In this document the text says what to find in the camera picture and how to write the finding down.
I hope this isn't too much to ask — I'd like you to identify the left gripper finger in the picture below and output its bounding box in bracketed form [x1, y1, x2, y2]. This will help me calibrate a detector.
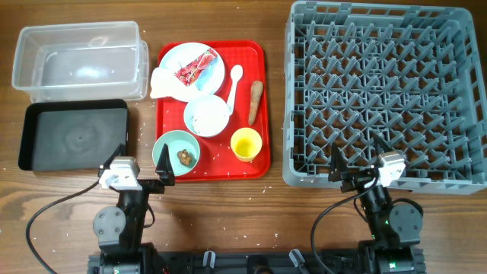
[155, 144, 175, 179]
[100, 143, 126, 170]

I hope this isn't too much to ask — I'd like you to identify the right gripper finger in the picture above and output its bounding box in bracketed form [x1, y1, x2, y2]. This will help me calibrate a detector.
[371, 132, 391, 157]
[329, 143, 351, 181]

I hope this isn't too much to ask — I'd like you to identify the brown food scrap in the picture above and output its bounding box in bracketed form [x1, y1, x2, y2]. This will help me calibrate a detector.
[177, 149, 193, 167]

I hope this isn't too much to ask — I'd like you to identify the mint green bowl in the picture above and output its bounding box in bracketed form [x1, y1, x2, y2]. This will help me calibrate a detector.
[152, 130, 201, 177]

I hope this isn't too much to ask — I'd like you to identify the white rice pile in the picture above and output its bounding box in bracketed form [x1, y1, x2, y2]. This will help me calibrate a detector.
[193, 109, 224, 135]

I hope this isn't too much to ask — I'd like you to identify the light blue bowl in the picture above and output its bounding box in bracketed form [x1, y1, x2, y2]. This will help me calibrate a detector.
[183, 94, 231, 138]

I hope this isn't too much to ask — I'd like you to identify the white napkin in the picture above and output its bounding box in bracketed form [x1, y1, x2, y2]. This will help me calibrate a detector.
[150, 67, 181, 99]

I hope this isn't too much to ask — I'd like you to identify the yellow plastic cup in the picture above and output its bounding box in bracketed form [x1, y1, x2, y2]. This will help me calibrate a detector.
[231, 127, 263, 162]

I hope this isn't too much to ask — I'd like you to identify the red snack wrapper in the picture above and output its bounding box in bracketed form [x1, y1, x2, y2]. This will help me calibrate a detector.
[174, 48, 218, 87]

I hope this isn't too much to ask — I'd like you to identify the brown carrot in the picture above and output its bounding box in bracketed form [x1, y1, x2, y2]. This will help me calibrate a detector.
[248, 81, 264, 126]

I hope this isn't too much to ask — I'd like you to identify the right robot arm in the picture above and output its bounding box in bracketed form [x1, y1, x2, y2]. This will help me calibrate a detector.
[329, 134, 424, 273]

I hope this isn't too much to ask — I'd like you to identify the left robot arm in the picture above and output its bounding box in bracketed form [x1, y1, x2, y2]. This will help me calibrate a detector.
[88, 144, 175, 274]

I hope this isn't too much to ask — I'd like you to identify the grey dishwasher rack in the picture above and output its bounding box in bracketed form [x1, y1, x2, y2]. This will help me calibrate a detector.
[283, 1, 486, 195]

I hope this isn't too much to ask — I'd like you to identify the black plastic tray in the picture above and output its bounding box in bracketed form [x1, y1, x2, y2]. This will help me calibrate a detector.
[18, 99, 129, 171]

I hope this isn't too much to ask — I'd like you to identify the clear plastic bin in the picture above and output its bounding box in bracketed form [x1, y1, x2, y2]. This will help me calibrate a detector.
[11, 21, 149, 103]

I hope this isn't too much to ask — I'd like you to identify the red serving tray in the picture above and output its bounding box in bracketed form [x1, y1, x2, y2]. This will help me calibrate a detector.
[177, 40, 271, 183]

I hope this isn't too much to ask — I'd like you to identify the light blue plate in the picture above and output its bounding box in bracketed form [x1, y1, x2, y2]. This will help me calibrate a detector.
[158, 43, 225, 102]

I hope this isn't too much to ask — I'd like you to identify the white plastic spoon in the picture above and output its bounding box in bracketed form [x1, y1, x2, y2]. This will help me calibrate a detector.
[227, 65, 244, 115]

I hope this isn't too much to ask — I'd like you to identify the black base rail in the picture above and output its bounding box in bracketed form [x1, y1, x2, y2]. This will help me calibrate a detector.
[87, 249, 425, 274]

